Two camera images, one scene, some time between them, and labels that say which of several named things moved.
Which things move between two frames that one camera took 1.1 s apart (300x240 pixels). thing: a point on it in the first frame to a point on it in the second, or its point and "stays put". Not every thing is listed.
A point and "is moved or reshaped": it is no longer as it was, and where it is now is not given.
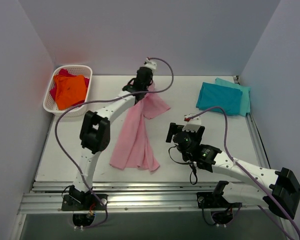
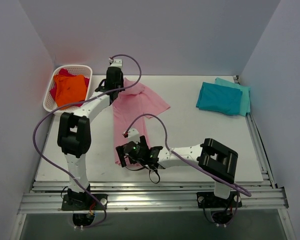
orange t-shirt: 69,90 stays put
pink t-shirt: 134,146 is moved or reshaped
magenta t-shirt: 64,72 stays put
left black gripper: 142,91 to 114,73
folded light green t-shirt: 246,97 stays put
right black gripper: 170,132 to 121,155
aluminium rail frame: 45,197 stays put
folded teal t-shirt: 212,95 stays put
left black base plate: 84,202 stays put
